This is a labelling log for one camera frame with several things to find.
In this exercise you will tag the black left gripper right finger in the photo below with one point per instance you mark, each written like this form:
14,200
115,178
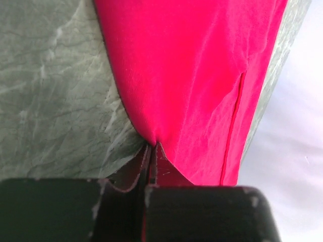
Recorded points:
178,210

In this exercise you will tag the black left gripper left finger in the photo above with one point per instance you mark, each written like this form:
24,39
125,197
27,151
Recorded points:
59,209

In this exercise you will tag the red t-shirt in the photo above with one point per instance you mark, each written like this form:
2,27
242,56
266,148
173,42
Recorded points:
190,73

